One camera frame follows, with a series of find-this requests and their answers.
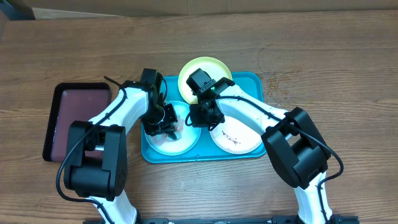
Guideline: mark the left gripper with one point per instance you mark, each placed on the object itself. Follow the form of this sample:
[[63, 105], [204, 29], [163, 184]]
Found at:
[[171, 117]]

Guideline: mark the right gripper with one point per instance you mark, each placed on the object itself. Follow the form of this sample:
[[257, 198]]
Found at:
[[199, 122]]

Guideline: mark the light blue plate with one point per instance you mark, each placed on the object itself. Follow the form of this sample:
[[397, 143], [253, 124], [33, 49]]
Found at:
[[187, 136]]

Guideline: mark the white plate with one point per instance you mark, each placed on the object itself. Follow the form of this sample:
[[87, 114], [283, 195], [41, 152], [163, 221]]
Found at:
[[235, 137]]

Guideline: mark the green rimmed plate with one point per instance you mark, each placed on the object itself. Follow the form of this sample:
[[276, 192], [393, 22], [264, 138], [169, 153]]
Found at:
[[212, 66]]

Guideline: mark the green dish sponge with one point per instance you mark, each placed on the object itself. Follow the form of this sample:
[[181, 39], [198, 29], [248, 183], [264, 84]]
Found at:
[[173, 135]]

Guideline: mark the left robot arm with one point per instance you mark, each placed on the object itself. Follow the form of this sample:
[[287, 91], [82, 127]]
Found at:
[[94, 169]]

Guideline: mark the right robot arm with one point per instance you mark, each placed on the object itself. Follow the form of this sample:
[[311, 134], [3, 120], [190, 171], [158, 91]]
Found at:
[[294, 145]]

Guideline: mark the teal plastic serving tray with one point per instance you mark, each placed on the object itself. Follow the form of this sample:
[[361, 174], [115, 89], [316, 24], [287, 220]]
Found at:
[[205, 149]]

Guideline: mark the black tray with red liquid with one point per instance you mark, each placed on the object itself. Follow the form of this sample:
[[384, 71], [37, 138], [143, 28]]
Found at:
[[72, 102]]

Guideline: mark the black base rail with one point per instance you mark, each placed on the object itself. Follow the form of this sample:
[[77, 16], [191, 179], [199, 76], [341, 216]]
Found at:
[[335, 219]]

